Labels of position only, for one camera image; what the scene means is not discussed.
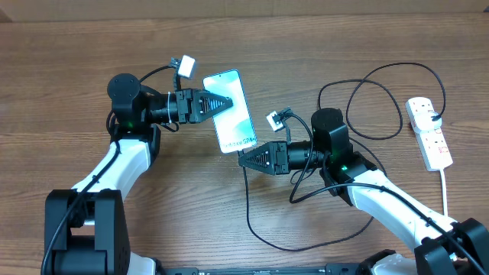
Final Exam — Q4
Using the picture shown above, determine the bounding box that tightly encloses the blue Samsung smartphone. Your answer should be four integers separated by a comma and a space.
202, 70, 257, 154

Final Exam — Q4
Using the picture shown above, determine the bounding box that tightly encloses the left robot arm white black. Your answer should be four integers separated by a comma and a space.
40, 73, 233, 274

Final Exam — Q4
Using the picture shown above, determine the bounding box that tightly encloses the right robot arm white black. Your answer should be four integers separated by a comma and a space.
238, 108, 488, 274

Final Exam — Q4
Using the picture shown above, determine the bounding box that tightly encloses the white charger adapter plug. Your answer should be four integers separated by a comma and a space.
410, 112, 442, 134

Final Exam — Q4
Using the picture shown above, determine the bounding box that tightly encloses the white power strip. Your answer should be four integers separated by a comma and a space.
405, 97, 453, 171

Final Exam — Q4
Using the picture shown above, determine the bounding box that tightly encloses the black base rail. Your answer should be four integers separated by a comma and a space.
164, 263, 359, 275

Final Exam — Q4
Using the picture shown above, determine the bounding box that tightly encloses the white power strip cord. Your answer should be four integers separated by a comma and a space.
439, 170, 449, 218

